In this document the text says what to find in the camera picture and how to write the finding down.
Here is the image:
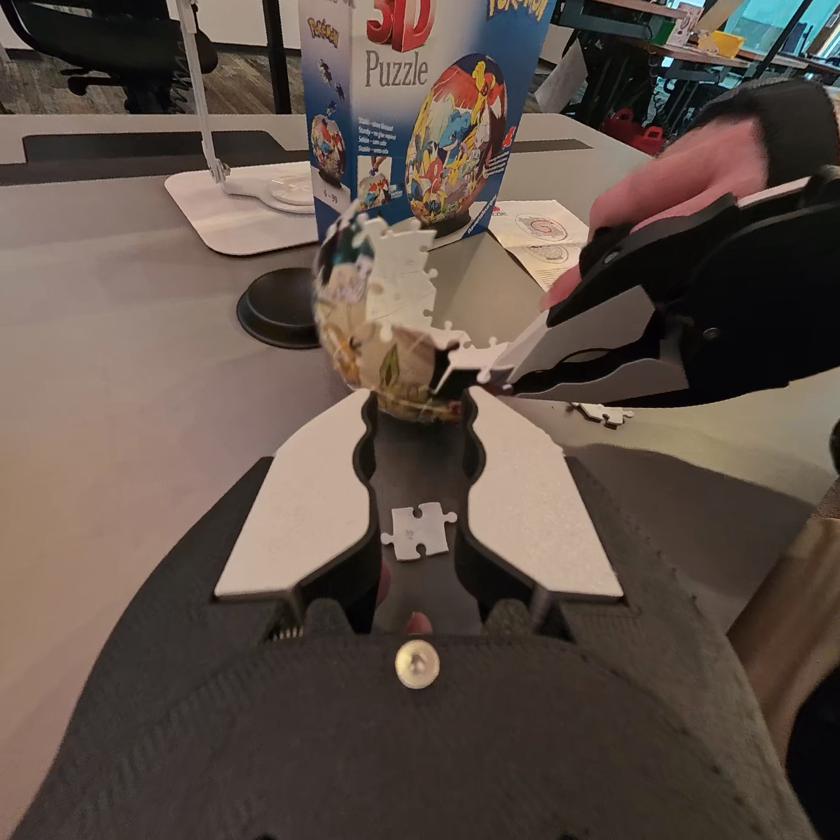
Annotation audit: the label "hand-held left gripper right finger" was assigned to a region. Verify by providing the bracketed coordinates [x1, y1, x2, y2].
[458, 386, 626, 619]

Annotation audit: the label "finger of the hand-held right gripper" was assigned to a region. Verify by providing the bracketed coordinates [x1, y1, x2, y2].
[511, 357, 691, 408]
[507, 285, 664, 388]

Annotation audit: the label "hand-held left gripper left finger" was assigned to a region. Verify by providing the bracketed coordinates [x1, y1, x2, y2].
[213, 387, 383, 618]

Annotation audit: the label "white squarish puzzle piece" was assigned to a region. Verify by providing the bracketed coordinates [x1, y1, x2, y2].
[381, 502, 459, 563]

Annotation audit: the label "white triangular puzzle piece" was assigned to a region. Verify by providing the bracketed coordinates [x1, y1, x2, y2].
[430, 338, 516, 396]

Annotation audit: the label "partly built puzzle ball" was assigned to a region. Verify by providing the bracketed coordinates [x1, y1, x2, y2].
[311, 199, 519, 422]

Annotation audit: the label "person's right forearm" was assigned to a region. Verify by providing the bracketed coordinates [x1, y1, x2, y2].
[692, 79, 840, 198]

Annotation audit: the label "black round ball stand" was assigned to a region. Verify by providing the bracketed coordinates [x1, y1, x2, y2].
[236, 268, 327, 350]

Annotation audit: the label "blue puzzle box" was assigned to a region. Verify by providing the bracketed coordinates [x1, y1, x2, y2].
[298, 0, 559, 252]

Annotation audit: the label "person's right hand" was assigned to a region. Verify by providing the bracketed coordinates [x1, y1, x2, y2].
[542, 118, 772, 311]

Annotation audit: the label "white instruction sheet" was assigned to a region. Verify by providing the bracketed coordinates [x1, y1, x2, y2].
[489, 199, 592, 293]

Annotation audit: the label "red containers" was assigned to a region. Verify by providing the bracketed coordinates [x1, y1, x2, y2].
[602, 108, 665, 156]

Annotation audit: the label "background office desks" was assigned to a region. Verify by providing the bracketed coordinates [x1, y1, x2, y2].
[551, 0, 840, 132]

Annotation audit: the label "person's beige trousers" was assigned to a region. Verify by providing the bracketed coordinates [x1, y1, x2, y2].
[727, 478, 840, 759]

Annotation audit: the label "white stand base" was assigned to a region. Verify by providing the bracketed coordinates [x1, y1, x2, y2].
[164, 0, 329, 258]

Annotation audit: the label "black desk leg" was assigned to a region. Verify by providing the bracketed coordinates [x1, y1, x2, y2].
[262, 0, 294, 116]

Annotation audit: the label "black office chair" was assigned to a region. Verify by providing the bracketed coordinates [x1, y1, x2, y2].
[0, 0, 219, 114]

